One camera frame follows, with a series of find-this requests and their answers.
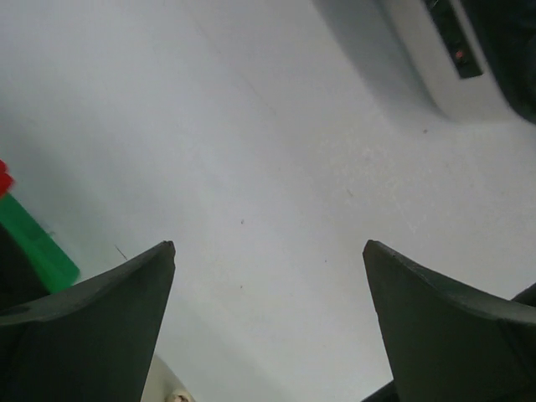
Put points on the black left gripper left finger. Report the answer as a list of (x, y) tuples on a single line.
[(93, 341)]

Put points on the red garment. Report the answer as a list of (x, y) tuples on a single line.
[(6, 180)]

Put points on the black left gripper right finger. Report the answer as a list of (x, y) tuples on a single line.
[(446, 340)]

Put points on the green plastic bin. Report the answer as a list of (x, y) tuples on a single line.
[(53, 268)]

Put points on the space astronaut print suitcase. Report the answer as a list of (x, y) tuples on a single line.
[(475, 60)]

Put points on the beige cylindrical drum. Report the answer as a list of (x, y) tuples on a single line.
[(162, 385)]

